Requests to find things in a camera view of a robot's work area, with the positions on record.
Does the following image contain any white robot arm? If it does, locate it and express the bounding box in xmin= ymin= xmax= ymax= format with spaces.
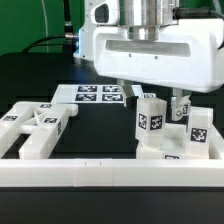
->
xmin=74 ymin=0 xmax=224 ymax=120

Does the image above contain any white chair back frame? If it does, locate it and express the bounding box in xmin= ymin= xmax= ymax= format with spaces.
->
xmin=0 ymin=101 xmax=78 ymax=160

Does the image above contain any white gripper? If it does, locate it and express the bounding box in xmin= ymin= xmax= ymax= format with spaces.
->
xmin=93 ymin=19 xmax=224 ymax=121

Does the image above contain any white U-shaped fence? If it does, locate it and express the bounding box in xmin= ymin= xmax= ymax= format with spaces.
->
xmin=0 ymin=116 xmax=224 ymax=187

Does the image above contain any white tagged cube left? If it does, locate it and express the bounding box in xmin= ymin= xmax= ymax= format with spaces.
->
xmin=143 ymin=93 xmax=156 ymax=98

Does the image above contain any white tagged cube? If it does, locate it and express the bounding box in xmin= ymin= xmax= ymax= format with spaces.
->
xmin=183 ymin=104 xmax=190 ymax=116
xmin=143 ymin=93 xmax=156 ymax=98

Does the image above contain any white tagged cube right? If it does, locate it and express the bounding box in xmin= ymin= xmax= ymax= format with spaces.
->
xmin=183 ymin=104 xmax=190 ymax=116

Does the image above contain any white fiducial marker plate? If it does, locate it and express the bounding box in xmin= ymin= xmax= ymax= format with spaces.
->
xmin=51 ymin=83 xmax=144 ymax=105

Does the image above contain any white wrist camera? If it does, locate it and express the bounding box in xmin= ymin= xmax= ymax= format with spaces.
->
xmin=89 ymin=0 xmax=119 ymax=26

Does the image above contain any white chair seat part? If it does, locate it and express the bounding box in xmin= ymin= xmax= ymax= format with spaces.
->
xmin=136 ymin=123 xmax=193 ymax=159

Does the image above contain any black cable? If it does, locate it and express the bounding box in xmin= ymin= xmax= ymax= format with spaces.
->
xmin=21 ymin=0 xmax=80 ymax=54

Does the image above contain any white thin cable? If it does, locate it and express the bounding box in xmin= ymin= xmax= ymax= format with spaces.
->
xmin=41 ymin=0 xmax=50 ymax=54

